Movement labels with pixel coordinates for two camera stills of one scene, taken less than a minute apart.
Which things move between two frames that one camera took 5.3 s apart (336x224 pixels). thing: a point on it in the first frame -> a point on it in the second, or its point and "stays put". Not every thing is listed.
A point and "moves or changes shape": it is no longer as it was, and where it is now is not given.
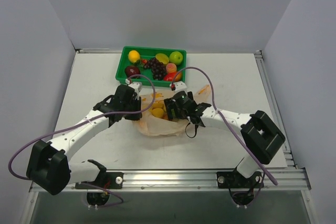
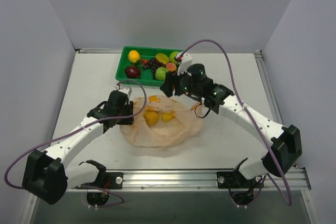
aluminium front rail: [273, 179] stays put
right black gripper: [172, 108] -> [170, 82]
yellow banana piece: [158, 105] moves or changes shape
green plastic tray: [154, 67] stays put
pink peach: [171, 67] stays put
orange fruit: [158, 113] -> [150, 117]
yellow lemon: [134, 56] stays put
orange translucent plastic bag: [154, 121] moves or changes shape
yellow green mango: [162, 57] stays put
